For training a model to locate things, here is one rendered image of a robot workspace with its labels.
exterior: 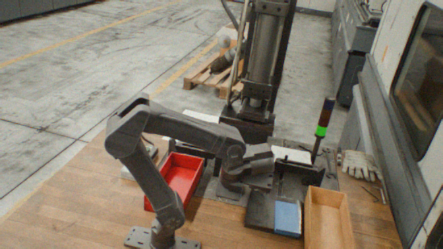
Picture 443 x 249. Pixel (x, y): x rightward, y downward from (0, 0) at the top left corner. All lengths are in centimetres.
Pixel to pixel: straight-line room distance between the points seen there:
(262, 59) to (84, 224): 69
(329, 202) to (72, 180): 85
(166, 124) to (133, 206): 44
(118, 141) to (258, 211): 55
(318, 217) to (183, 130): 60
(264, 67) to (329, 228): 53
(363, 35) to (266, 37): 316
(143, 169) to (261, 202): 48
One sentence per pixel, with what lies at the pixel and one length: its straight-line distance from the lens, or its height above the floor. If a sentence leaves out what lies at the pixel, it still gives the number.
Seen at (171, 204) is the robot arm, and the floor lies 107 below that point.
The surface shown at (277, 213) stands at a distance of 113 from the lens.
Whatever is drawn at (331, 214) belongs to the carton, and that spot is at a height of 91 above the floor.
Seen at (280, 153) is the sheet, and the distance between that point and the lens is 136.
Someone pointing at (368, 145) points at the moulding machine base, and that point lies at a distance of 217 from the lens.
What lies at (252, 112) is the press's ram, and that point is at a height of 118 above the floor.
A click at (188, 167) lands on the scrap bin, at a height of 91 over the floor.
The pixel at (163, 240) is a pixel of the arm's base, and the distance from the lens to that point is 96.
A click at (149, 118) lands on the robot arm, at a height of 131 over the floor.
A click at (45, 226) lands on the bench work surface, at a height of 90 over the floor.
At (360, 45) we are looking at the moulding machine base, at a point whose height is 78.
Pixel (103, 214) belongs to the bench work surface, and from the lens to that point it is 111.
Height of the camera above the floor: 166
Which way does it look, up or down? 29 degrees down
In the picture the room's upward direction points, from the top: 8 degrees clockwise
